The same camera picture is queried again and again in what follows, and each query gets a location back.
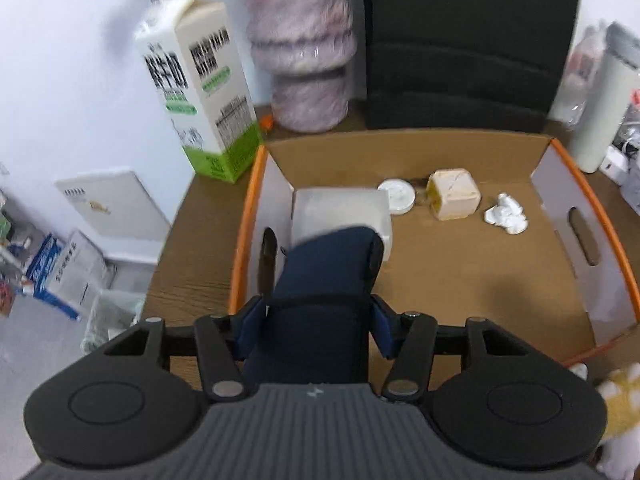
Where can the black paper bag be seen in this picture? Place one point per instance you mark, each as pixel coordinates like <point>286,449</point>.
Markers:
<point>465,35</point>

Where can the white tumbler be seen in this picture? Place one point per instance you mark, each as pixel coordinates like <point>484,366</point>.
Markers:
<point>602,105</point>

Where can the cluttered shelf items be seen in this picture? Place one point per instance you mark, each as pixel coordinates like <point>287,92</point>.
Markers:
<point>10,250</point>

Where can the clear plastic bag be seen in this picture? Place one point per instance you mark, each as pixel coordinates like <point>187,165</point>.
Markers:
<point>112,320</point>

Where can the white adapter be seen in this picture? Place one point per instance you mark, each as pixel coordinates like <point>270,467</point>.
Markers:
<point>614,162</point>

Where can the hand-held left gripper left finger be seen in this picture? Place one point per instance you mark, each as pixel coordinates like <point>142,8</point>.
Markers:
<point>250,327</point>

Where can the white plastic box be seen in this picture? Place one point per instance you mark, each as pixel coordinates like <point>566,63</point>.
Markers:
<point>340,207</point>

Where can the blue and white carton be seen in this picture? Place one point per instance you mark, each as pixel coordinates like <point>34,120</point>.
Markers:
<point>65,272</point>

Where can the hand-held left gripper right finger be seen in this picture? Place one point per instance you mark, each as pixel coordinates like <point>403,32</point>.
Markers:
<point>384,327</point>

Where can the white paper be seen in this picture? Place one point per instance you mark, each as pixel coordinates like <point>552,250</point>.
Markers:
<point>506,214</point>

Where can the green and white milk carton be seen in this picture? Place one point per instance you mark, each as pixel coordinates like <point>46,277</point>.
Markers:
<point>200,85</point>

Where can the navy blue fabric case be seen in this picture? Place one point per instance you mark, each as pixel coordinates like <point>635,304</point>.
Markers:
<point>320,305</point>

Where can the small orange object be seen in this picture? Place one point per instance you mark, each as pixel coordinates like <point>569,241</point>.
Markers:
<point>267,121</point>

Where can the white panel on floor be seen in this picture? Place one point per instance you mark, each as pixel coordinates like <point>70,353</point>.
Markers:
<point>112,205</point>

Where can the white round lid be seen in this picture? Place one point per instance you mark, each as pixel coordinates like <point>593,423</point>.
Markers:
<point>396,196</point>

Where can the beige cube block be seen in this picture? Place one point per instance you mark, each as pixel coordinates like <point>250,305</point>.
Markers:
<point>455,195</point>

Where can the cardboard box with orange rim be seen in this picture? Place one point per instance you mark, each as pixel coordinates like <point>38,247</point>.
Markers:
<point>475,270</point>

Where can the clear plastic bottles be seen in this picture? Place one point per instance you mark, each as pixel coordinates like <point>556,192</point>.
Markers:
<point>575,80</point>

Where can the purple wrapped vase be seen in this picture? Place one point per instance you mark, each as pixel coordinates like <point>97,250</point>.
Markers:
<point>305,60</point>

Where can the yellow and white plush toy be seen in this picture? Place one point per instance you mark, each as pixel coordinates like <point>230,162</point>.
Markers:
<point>622,405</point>

